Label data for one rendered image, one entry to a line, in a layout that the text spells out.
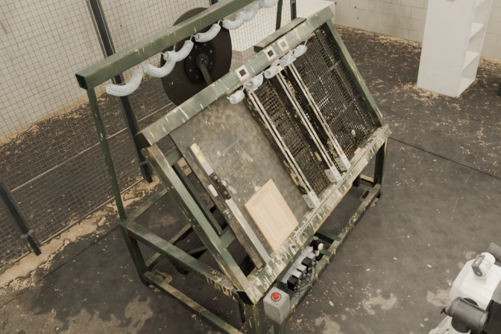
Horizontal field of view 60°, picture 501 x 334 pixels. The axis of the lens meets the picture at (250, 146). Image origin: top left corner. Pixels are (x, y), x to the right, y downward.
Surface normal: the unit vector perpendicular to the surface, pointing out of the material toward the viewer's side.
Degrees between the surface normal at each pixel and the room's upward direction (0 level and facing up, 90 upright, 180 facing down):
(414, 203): 0
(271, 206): 57
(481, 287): 0
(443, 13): 90
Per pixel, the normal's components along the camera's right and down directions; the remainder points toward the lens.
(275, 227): 0.62, -0.19
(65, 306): -0.11, -0.80
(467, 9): -0.69, 0.48
